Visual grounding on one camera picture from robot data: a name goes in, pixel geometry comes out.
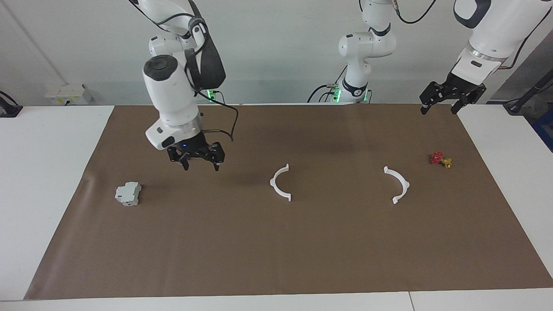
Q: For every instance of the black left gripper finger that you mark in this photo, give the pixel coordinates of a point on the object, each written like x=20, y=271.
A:
x=433, y=93
x=472, y=94

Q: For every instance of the white circuit breaker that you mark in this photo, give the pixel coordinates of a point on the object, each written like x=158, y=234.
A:
x=128, y=193

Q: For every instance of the red and yellow valve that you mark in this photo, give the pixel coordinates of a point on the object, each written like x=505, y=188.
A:
x=437, y=158

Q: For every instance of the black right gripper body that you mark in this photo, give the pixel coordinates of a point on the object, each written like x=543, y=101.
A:
x=190, y=144

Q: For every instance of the brown paper table mat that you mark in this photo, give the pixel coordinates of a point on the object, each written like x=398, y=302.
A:
x=276, y=250

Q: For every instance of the black stand foot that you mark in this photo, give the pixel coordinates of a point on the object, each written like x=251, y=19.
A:
x=8, y=110

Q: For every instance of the white wall socket strip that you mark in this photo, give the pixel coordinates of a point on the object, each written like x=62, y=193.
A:
x=65, y=93

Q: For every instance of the blue crate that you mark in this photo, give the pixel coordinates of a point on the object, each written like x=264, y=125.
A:
x=545, y=129

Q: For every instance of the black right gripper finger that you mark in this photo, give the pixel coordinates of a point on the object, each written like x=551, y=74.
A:
x=177, y=155
x=214, y=153

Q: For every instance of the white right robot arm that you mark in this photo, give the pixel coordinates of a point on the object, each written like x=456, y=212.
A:
x=170, y=95

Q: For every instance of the black tripod leg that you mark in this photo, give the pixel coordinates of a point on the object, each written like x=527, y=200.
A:
x=516, y=106

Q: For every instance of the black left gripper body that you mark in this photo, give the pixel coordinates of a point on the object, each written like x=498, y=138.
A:
x=460, y=84

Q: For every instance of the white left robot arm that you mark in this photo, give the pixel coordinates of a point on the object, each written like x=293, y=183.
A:
x=497, y=30

